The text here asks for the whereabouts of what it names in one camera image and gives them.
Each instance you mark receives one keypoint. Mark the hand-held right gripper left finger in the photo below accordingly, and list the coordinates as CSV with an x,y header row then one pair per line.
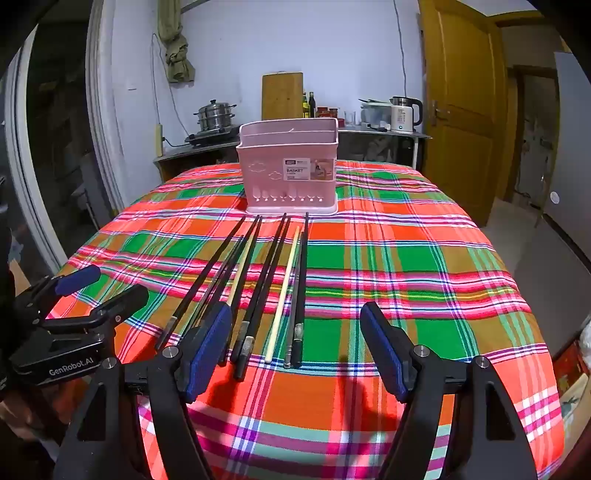
x,y
208,353

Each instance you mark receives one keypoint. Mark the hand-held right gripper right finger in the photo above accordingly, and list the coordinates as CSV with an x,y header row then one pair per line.
x,y
383,355

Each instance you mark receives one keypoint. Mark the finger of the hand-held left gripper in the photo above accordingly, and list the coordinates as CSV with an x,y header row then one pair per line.
x,y
76,279
120,307

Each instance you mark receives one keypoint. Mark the row of black chopsticks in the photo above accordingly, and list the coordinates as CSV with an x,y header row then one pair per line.
x,y
298,350

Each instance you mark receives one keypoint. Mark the light wooden chopstick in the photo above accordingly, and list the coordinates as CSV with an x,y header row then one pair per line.
x,y
282,295
240,272

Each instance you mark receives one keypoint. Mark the pink plastic basket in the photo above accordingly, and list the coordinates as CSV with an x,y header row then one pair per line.
x,y
286,184

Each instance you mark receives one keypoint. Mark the plaid tablecloth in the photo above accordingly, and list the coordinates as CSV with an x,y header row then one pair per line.
x,y
406,286

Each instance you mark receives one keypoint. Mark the yellow power strip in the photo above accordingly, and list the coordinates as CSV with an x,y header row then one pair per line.
x,y
160,138

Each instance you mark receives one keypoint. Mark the black gas stove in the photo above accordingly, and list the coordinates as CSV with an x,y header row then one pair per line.
x,y
210,137

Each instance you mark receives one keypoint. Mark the printed cardboard box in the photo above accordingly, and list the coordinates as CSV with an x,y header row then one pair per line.
x,y
575,383

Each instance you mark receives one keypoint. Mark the steel steamer pot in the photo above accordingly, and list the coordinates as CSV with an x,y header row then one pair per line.
x,y
216,115

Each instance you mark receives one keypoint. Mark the metal kitchen counter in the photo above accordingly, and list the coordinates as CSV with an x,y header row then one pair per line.
x,y
369,138

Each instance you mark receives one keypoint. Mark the clear drinking glass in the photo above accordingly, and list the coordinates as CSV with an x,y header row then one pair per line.
x,y
349,118

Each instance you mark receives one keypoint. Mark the white kitchen appliance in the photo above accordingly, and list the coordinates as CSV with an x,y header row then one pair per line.
x,y
375,115

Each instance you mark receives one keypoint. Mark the green hanging cloth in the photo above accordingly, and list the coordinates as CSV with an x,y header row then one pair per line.
x,y
175,46

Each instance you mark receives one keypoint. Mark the wooden cutting board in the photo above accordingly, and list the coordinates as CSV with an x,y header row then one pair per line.
x,y
281,97

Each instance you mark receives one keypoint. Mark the yellow wooden door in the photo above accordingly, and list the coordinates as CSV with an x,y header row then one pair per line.
x,y
461,101

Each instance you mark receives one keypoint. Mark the grey refrigerator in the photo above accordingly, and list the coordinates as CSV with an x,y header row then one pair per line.
x,y
570,152

